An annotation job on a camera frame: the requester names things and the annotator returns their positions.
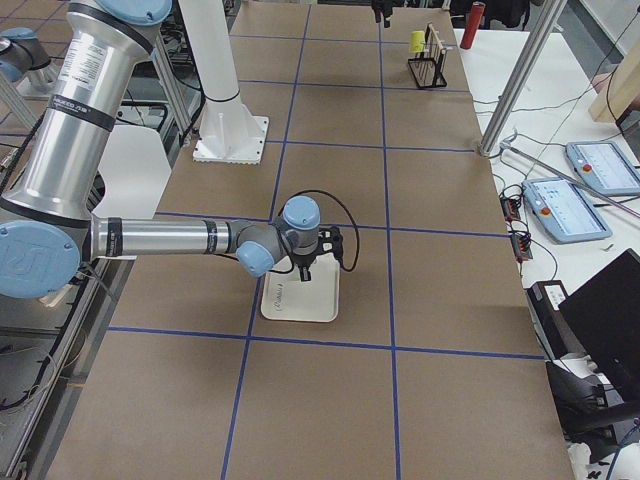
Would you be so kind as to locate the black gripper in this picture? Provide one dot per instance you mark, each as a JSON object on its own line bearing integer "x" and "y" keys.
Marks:
{"x": 303, "y": 261}
{"x": 382, "y": 6}

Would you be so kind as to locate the black wire cup rack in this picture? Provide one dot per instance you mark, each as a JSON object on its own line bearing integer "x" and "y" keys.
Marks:
{"x": 427, "y": 68}

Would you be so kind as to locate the cream rabbit tray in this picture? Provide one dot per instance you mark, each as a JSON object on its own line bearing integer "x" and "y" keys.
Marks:
{"x": 285, "y": 297}

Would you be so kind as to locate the far blue teach pendant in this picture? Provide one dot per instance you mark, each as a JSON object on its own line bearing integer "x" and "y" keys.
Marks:
{"x": 604, "y": 167}

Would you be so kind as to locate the white plastic chair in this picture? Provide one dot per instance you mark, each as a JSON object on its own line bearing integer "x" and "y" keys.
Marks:
{"x": 135, "y": 169}

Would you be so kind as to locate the black laptop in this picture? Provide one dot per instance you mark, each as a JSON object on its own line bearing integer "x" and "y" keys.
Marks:
{"x": 604, "y": 316}

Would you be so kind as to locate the red cylinder bottle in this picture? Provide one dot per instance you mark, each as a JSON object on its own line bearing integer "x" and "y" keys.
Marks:
{"x": 472, "y": 24}

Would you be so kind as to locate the blue teach pendant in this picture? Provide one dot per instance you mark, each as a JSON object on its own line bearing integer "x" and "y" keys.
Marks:
{"x": 604, "y": 167}
{"x": 564, "y": 211}

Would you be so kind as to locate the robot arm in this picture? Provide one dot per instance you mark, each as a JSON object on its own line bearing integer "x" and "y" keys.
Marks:
{"x": 76, "y": 202}

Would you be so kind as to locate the aluminium frame post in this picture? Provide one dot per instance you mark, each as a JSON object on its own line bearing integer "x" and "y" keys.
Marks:
{"x": 532, "y": 48}

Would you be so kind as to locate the near blue teach pendant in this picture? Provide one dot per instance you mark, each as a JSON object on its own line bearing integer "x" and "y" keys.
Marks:
{"x": 564, "y": 211}

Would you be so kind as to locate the yellow plastic cup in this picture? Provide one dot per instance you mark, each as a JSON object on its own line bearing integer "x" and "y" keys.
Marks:
{"x": 417, "y": 42}

